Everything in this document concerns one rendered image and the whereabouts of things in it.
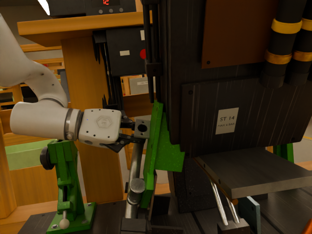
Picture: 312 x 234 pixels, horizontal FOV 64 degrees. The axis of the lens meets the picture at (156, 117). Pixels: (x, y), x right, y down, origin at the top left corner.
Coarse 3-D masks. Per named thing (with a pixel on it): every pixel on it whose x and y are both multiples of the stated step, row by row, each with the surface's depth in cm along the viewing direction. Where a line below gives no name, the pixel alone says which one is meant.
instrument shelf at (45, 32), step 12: (132, 12) 78; (24, 24) 74; (36, 24) 75; (48, 24) 75; (60, 24) 76; (72, 24) 76; (84, 24) 76; (96, 24) 77; (108, 24) 77; (120, 24) 78; (132, 24) 78; (24, 36) 76; (36, 36) 78; (48, 36) 80; (60, 36) 82; (72, 36) 84; (84, 36) 86
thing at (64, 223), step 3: (66, 210) 74; (63, 213) 74; (66, 213) 74; (63, 216) 73; (66, 216) 74; (63, 219) 72; (66, 219) 73; (60, 222) 72; (63, 222) 71; (66, 222) 72; (69, 222) 73; (60, 225) 71; (63, 225) 71; (66, 225) 72; (63, 228) 71
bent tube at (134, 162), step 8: (136, 120) 67; (144, 120) 68; (136, 128) 66; (144, 128) 68; (136, 136) 65; (144, 136) 65; (136, 144) 70; (136, 152) 72; (136, 160) 73; (136, 168) 73; (136, 176) 72; (128, 184) 71; (128, 192) 68; (128, 208) 65; (136, 208) 66; (128, 216) 64
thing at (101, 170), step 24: (72, 48) 88; (72, 72) 89; (96, 72) 90; (72, 96) 90; (96, 96) 91; (0, 144) 96; (0, 168) 94; (96, 168) 95; (120, 168) 103; (0, 192) 92; (96, 192) 96; (120, 192) 97; (0, 216) 93
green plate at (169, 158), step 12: (156, 108) 59; (156, 120) 57; (156, 132) 57; (168, 132) 59; (156, 144) 58; (168, 144) 59; (156, 156) 59; (168, 156) 60; (180, 156) 60; (144, 168) 67; (156, 168) 60; (168, 168) 60; (180, 168) 60; (144, 180) 64
